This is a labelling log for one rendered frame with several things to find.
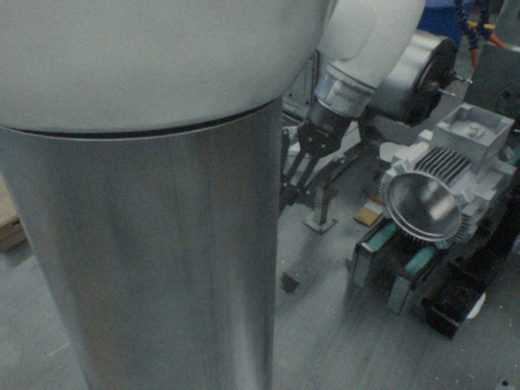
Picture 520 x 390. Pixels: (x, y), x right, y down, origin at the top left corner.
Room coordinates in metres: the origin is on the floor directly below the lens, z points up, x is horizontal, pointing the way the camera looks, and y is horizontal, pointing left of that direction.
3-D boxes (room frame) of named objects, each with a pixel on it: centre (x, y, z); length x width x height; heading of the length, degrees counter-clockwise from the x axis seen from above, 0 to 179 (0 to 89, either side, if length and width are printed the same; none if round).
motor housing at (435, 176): (0.62, -0.36, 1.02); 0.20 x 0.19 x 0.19; 135
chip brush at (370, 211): (0.79, -0.30, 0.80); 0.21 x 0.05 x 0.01; 140
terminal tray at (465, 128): (0.65, -0.39, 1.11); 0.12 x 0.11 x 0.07; 135
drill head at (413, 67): (1.10, -0.34, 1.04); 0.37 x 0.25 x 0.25; 45
